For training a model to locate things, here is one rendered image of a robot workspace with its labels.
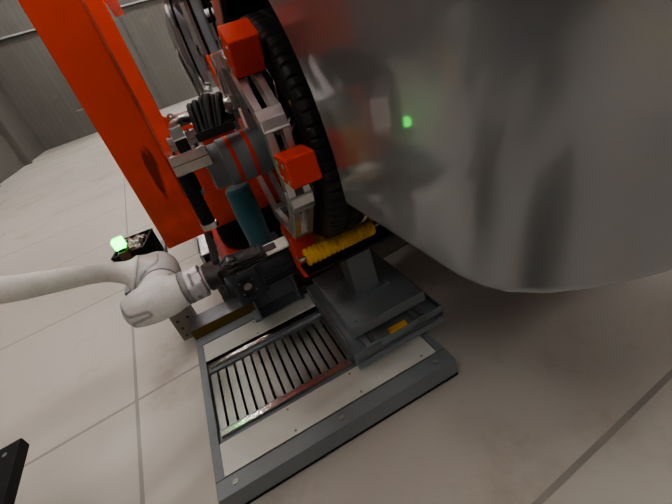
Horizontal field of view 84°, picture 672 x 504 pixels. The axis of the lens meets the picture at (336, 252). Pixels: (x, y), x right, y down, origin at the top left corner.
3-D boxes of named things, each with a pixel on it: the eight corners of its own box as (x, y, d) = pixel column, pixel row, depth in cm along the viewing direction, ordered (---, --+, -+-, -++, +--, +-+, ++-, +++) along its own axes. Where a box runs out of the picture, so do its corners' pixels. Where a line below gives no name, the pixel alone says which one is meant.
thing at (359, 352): (445, 322, 138) (441, 302, 133) (360, 371, 130) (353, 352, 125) (378, 267, 180) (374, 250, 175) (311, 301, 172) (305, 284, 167)
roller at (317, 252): (384, 233, 124) (380, 218, 121) (304, 272, 118) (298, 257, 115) (375, 227, 129) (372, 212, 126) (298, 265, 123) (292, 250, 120)
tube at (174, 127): (251, 111, 90) (233, 64, 85) (173, 141, 86) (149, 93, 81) (238, 107, 105) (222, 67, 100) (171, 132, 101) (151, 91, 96)
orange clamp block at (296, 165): (310, 170, 93) (324, 177, 85) (282, 182, 91) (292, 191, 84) (301, 143, 89) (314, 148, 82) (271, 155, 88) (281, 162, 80)
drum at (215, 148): (288, 169, 111) (271, 122, 104) (221, 198, 107) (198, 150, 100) (276, 161, 123) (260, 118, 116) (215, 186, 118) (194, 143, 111)
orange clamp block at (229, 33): (267, 70, 88) (260, 32, 80) (236, 81, 87) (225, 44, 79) (255, 53, 91) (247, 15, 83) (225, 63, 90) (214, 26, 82)
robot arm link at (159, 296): (174, 281, 91) (173, 259, 102) (109, 310, 87) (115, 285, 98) (195, 314, 96) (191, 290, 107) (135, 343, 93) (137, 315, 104)
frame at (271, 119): (333, 251, 104) (259, 34, 77) (312, 261, 103) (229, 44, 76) (281, 200, 150) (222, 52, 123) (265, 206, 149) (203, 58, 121)
